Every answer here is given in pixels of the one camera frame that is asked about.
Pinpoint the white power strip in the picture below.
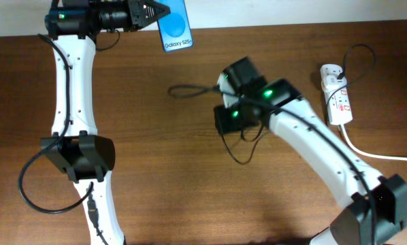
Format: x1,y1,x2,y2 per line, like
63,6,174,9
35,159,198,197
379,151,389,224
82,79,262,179
320,64,353,125

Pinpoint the white power strip cord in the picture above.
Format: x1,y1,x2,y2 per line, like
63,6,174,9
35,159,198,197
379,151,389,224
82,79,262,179
338,123,407,163

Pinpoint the black charging cable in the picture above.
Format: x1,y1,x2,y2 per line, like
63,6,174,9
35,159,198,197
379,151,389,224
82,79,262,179
218,43,376,165

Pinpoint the blue screen smartphone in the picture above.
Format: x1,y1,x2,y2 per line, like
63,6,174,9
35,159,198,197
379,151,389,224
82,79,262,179
157,0,193,52

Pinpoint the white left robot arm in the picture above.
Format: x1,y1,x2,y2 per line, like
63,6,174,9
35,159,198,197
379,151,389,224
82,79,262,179
42,1,170,245

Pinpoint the white charger plug adapter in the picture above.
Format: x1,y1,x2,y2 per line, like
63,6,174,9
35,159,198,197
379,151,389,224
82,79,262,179
321,75,347,93

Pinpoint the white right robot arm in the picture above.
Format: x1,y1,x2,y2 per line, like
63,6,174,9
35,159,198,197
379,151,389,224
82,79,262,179
214,57,407,244

